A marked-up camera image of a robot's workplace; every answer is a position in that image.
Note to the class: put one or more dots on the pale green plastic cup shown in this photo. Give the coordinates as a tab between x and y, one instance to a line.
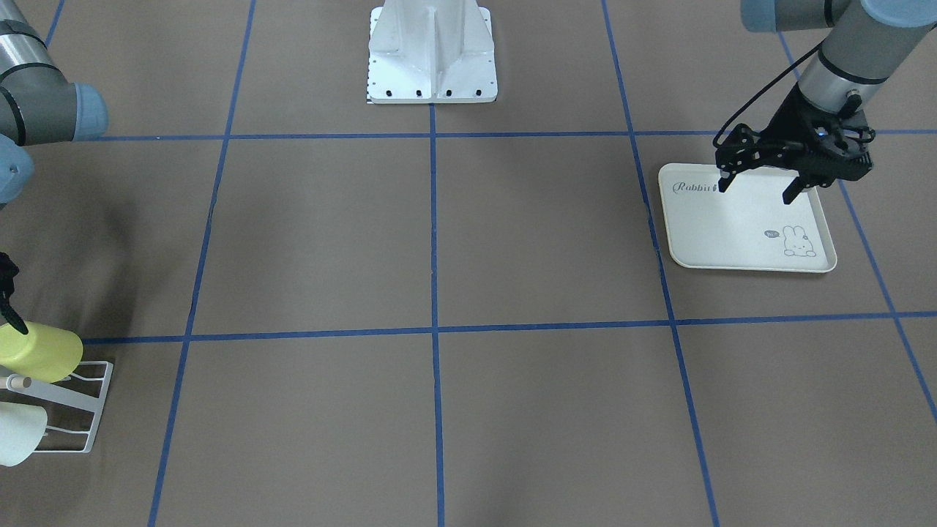
22	429

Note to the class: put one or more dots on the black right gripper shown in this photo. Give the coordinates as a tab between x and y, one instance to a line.
6	287

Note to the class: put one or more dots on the white wire cup rack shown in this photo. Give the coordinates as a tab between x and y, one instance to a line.
74	405

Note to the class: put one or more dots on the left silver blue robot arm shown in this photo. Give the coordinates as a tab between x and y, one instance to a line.
866	43

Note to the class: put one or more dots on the yellow plastic cup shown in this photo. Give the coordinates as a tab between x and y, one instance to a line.
44	353

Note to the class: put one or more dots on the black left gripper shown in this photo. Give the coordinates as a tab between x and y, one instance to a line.
788	118

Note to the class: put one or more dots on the cream plastic tray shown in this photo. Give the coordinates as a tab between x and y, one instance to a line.
748	228

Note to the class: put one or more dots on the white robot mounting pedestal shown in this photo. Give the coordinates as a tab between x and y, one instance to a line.
431	52

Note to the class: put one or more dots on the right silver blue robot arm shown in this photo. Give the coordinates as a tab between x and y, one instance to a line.
38	104

